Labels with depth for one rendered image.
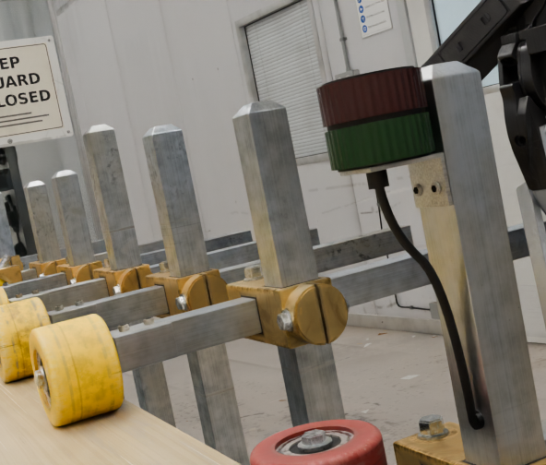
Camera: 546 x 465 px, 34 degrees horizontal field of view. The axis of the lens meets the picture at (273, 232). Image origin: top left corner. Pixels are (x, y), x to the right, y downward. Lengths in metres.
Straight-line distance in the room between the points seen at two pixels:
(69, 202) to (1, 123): 1.57
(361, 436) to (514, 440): 0.09
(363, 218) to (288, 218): 4.42
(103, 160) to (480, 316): 0.77
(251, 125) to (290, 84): 4.90
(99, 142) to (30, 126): 1.81
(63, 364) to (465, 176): 0.34
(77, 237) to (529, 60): 0.98
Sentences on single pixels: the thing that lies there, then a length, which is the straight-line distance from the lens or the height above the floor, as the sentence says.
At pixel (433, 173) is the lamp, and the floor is 1.05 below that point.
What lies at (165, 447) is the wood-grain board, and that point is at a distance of 0.63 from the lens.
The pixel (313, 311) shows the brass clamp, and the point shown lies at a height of 0.95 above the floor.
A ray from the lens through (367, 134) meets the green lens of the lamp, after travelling 0.49.
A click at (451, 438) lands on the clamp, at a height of 0.87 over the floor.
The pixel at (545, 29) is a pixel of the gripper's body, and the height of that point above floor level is 1.12.
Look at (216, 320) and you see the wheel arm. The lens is 0.77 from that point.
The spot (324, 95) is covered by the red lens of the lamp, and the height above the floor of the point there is 1.11.
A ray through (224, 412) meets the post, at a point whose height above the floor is 0.81.
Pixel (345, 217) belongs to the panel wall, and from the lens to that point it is 5.30.
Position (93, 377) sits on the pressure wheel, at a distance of 0.72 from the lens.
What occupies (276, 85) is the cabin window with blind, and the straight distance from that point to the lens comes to 5.77.
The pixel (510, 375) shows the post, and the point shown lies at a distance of 0.56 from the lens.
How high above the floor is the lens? 1.08
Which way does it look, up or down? 5 degrees down
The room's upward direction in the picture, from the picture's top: 11 degrees counter-clockwise
